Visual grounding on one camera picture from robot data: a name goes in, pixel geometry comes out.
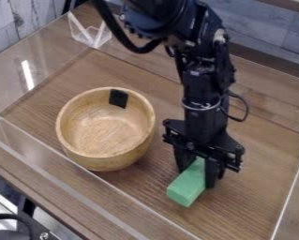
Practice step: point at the black metal table frame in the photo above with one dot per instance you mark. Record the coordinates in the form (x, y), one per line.
(17, 224)

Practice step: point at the clear acrylic corner bracket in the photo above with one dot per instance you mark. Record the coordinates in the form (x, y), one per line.
(92, 36)

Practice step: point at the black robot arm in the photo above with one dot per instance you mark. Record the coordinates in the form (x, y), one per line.
(188, 29)

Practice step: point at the wooden bowl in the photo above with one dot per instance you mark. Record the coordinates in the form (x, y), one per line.
(101, 136)

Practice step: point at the black square pad in bowl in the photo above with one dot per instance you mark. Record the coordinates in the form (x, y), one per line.
(119, 98)

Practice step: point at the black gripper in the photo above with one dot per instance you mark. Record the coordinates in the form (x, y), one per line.
(200, 136)

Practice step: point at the clear acrylic enclosure wall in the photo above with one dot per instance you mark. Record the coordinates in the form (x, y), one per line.
(123, 205)

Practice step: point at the green rectangular stick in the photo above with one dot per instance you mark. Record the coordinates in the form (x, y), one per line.
(188, 184)

